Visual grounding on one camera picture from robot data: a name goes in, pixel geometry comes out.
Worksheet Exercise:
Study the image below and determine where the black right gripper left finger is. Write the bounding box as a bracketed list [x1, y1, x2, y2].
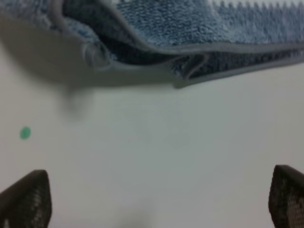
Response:
[0, 170, 52, 228]

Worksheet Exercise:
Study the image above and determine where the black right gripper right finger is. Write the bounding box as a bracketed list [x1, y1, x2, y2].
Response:
[268, 165, 304, 228]

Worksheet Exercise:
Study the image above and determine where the blue white striped towel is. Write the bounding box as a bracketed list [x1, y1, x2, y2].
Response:
[0, 0, 304, 83]

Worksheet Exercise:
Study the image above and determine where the right green dot sticker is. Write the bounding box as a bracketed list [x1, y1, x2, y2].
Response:
[19, 126, 31, 140]

